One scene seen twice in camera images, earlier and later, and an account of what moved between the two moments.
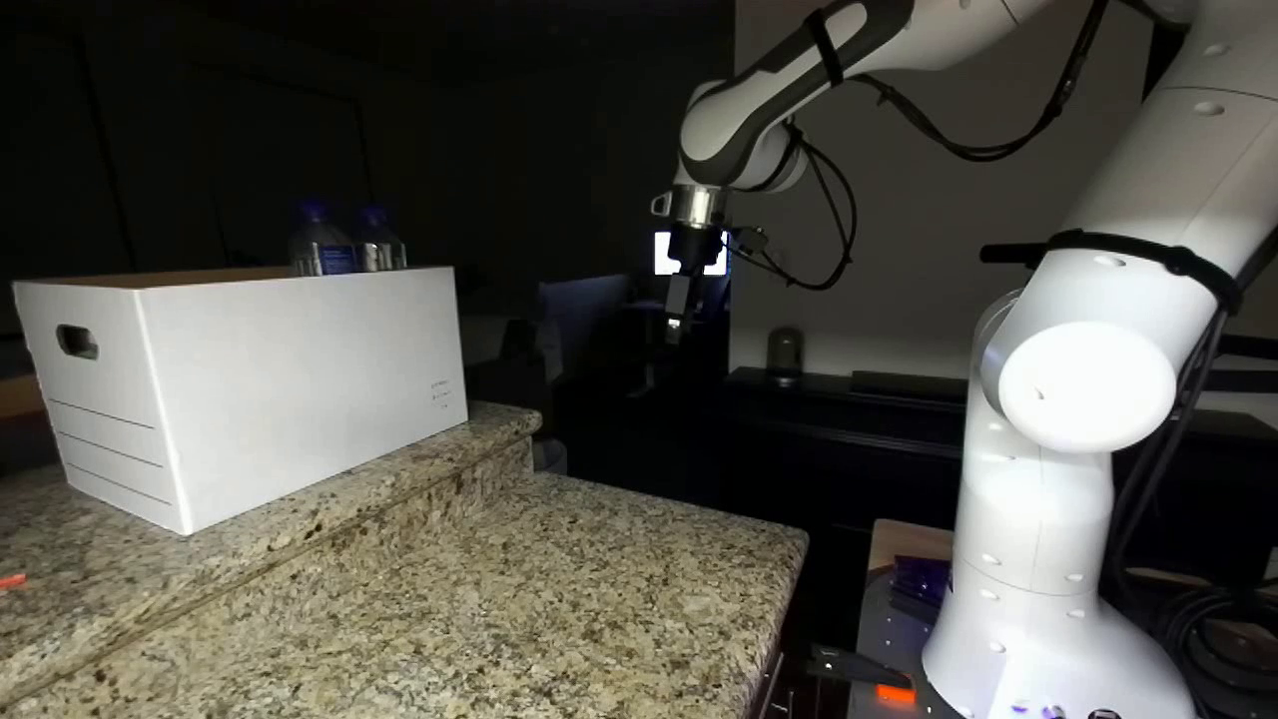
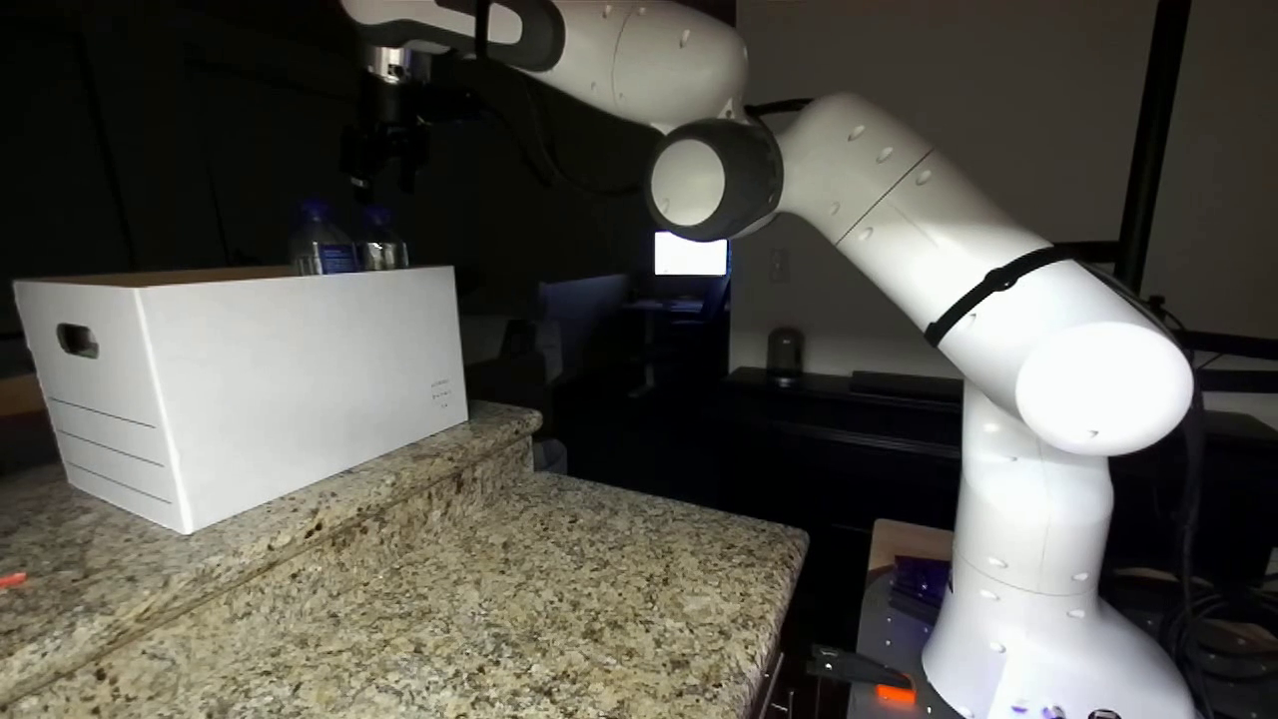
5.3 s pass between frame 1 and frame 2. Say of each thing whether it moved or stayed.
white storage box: stayed
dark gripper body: moved
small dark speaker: stayed
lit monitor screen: stayed
